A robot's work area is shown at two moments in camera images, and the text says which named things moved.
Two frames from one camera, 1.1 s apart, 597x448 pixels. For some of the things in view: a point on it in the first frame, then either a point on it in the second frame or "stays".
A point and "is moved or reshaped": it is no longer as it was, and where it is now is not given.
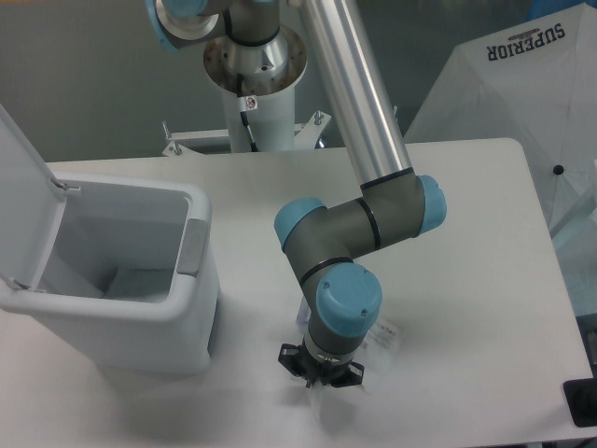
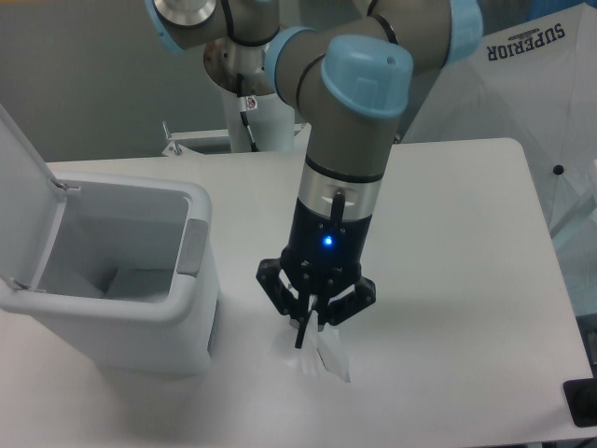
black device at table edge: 581,398 stays
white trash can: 131,278 stays
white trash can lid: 32,205 stays
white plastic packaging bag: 378,353 is moved or reshaped
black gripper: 313,369 -> 324,256
